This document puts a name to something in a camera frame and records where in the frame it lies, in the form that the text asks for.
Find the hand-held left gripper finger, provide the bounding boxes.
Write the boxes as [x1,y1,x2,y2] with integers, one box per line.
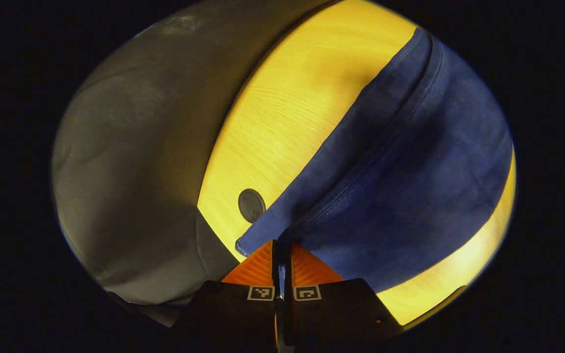
[177,239,282,353]
[282,243,404,351]

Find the blue denim jeans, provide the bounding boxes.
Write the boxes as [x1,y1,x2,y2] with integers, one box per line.
[235,27,514,295]

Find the round black table grommet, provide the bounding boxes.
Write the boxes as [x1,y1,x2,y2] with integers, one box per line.
[238,189,267,224]

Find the black backdrop cloth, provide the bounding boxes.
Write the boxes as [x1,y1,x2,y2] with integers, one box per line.
[51,0,334,328]

